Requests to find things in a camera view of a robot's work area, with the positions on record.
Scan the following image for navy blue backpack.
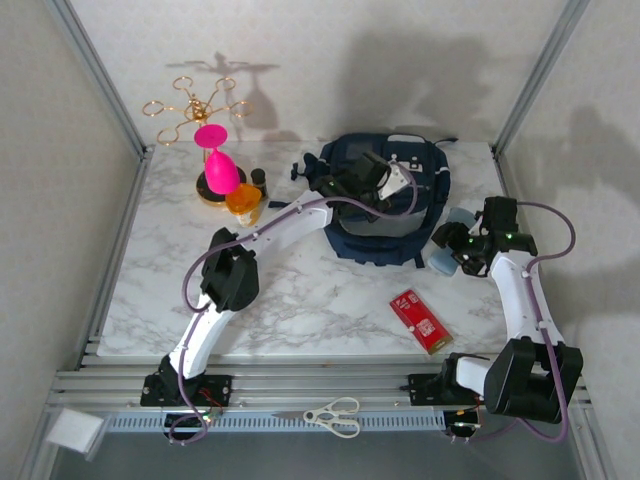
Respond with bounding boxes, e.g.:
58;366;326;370
289;131;459;269

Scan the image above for red box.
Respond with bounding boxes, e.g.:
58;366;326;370
389;288;455;356

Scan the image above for spice bottle black cap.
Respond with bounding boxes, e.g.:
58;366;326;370
249;168;270;199

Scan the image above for jar with orange lid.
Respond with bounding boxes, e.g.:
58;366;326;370
224;183;265;227

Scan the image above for pink goblet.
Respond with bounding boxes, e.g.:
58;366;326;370
193;123;241;195

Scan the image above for gold glass holder stand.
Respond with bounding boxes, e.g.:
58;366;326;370
142;75;254;211

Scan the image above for white foam block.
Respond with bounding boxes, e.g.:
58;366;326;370
45;407;106;456

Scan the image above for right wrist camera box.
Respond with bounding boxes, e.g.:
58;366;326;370
482;197;519;234

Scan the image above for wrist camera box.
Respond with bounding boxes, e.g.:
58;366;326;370
482;197;519;234
357;149;407;199

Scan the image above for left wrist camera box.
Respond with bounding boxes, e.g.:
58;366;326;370
357;149;407;199

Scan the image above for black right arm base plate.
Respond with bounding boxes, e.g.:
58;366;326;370
407;372;499;407

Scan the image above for aluminium frame post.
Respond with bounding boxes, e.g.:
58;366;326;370
492;0;591;157
47;0;156;161

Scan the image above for aluminium front rail bed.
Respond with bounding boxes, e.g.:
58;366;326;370
47;352;594;414

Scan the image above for white handled scissors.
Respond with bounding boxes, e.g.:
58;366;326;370
272;396;362;440

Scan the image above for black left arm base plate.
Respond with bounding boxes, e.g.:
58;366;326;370
139;373;234;407

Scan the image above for grey slotted cable duct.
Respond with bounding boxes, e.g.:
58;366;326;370
107;412;446;434

